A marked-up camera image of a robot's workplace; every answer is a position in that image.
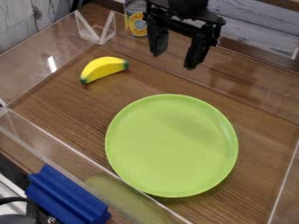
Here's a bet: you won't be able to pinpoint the yellow labelled tin can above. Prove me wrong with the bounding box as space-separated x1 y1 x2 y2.
124 0 146 38

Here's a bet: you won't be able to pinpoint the blue plastic clamp block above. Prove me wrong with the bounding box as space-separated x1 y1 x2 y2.
25 165 110 224

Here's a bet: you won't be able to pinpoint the green plate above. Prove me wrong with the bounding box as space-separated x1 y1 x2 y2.
105 94 238 198

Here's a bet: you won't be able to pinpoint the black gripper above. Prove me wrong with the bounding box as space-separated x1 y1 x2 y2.
145 0 225 70

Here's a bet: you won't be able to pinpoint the yellow toy banana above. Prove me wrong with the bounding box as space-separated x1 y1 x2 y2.
78 56 128 84

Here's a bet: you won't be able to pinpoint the clear acrylic enclosure wall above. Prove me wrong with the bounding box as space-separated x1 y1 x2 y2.
0 4 299 224

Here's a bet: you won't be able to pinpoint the black cable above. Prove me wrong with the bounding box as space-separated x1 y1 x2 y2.
0 197 42 224

